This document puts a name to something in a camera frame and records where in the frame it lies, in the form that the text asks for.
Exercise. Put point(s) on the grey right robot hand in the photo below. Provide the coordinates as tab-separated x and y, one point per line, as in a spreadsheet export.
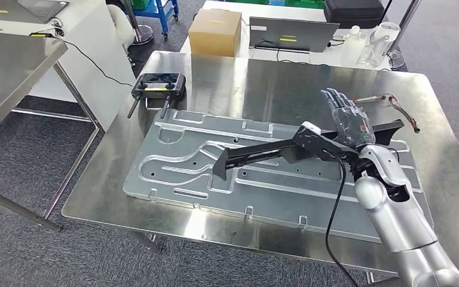
352	126

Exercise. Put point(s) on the black plastic plate frame part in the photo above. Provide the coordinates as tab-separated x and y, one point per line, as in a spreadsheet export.
253	152

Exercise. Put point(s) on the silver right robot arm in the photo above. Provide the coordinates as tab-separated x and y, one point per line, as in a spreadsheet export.
396	214

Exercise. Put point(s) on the stainless steel workbench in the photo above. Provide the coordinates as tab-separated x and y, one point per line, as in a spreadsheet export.
213	79

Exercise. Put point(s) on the white plastic bottle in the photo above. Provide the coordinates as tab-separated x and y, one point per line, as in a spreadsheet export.
352	49

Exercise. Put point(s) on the clear glass jar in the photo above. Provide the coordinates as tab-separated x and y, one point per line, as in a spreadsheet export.
380	43

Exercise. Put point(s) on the grey laptop with yellow label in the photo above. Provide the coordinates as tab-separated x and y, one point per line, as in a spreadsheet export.
293	35

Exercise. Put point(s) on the black hard carry case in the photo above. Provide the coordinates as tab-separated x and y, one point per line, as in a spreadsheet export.
354	12

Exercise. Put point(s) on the metal stand pole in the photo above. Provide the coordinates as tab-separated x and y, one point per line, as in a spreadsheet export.
403	23

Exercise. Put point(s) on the brown cardboard box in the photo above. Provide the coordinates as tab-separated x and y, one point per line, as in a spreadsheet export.
213	35

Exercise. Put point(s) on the large stamped metal panel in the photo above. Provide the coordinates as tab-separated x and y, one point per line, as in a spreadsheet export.
182	178

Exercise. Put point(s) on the white desk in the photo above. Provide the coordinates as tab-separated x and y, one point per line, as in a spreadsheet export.
221	4

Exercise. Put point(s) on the black remote controller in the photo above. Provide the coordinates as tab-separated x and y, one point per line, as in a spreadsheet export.
158	85

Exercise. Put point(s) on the small blue cart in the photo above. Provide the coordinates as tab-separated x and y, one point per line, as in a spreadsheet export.
162	12

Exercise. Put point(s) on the white cabinet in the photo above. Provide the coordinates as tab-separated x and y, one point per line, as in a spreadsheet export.
91	47

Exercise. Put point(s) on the grey open laptop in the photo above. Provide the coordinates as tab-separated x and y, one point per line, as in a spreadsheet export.
27	8

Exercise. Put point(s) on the steel side table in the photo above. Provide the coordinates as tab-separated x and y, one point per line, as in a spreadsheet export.
7	79

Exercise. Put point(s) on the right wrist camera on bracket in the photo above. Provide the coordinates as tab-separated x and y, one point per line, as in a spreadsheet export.
312	138

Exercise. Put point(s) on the chrome stanchion post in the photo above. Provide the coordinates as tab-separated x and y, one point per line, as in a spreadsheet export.
144	35

